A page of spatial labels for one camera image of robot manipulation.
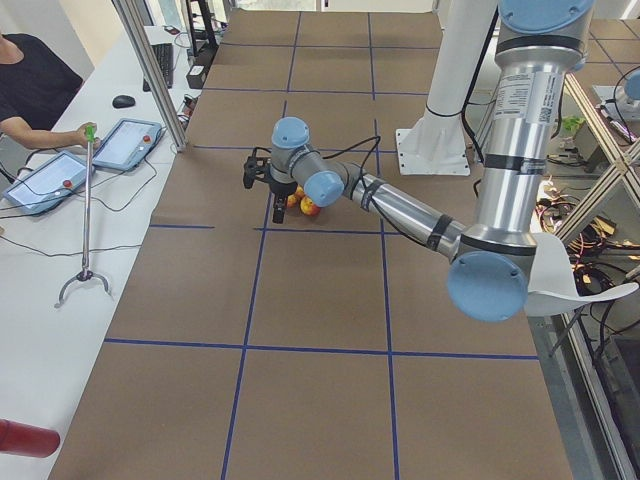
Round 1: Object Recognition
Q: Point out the person in black shirt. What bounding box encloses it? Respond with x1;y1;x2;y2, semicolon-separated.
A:
1;33;97;150

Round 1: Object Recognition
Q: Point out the red yellow apple left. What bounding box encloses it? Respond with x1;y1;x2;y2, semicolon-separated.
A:
286;194;299;209

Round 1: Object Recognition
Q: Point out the blue teach pendant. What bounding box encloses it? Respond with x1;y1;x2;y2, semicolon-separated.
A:
93;118;162;172
2;151;87;215

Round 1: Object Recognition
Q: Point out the aluminium frame post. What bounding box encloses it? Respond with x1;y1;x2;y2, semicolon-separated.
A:
113;0;187;152

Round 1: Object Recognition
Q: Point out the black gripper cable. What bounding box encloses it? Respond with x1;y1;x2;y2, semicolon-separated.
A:
319;134;380;191

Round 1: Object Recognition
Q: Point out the red yellow apple front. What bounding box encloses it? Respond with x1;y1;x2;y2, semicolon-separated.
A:
299;196;322;217

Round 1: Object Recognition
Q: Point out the black keyboard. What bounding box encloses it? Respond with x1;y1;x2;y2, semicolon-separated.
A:
151;43;174;89

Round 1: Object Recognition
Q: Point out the blue teach pendant far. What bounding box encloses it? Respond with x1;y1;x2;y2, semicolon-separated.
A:
93;118;162;172

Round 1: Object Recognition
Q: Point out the person's hand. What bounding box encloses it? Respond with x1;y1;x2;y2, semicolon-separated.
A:
75;122;101;148

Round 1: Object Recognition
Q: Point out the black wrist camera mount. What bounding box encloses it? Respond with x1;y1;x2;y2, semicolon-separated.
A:
243;147;273;189

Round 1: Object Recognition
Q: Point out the green handled reacher grabber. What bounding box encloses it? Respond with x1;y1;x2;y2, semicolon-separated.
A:
54;146;111;309

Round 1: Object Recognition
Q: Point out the blue teach pendant near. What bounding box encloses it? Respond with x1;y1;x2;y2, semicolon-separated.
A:
2;151;87;215

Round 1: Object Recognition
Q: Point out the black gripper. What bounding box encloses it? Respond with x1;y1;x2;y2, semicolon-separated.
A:
269;167;296;224

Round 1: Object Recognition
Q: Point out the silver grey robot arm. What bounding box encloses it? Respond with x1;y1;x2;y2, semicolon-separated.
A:
264;1;593;321

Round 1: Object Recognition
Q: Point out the red cylinder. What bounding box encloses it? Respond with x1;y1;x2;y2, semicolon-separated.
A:
1;419;60;458

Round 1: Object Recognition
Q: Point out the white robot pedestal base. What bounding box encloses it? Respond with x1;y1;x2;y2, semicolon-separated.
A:
396;0;497;176

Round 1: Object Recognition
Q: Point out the black desktop computer box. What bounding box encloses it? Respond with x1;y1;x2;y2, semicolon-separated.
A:
186;65;208;90

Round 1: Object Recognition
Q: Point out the white plastic chair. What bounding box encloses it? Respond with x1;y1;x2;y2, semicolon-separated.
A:
524;232;639;317

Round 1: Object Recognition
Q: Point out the red yellow apple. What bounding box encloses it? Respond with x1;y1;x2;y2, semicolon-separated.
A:
286;194;299;209
299;196;322;217

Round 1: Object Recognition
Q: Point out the black computer mouse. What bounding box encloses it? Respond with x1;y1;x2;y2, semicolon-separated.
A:
112;95;136;109

